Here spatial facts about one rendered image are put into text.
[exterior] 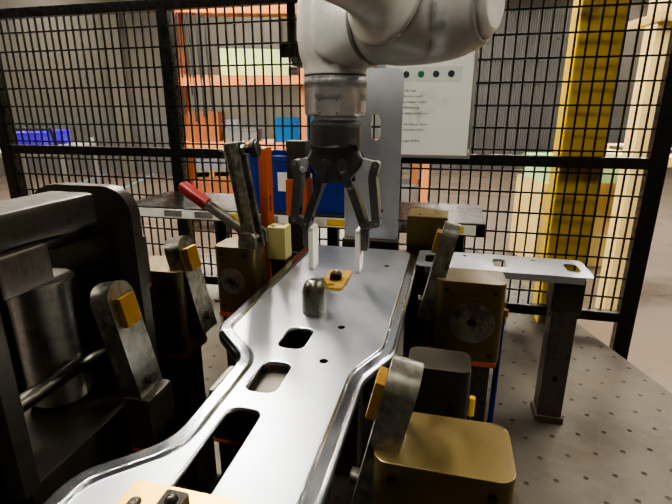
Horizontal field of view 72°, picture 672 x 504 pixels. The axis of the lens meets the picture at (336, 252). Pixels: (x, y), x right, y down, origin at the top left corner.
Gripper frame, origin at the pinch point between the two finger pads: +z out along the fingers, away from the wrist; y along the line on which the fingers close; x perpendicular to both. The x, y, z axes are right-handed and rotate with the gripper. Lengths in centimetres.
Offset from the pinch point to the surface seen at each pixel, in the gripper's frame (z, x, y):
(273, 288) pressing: 4.7, -5.9, -8.5
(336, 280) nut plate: 4.4, -1.0, 0.3
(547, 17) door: -201, 1059, 190
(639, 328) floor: 106, 221, 134
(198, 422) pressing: 4.3, -37.9, -3.0
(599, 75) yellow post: -29, 58, 49
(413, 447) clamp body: 0.2, -41.6, 15.6
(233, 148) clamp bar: -16.0, -1.7, -15.6
